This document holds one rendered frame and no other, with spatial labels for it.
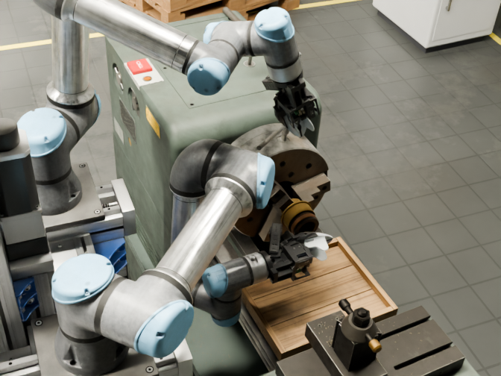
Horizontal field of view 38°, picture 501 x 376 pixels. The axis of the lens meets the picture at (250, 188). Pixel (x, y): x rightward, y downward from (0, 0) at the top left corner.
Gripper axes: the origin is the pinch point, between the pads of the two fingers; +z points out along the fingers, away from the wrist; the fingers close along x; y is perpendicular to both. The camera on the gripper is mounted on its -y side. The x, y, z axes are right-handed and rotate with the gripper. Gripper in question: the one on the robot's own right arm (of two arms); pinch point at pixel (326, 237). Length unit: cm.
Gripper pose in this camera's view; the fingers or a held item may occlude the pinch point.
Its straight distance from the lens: 191.8
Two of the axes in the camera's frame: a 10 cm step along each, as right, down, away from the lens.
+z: 8.9, -2.6, 3.7
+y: 4.4, 6.0, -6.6
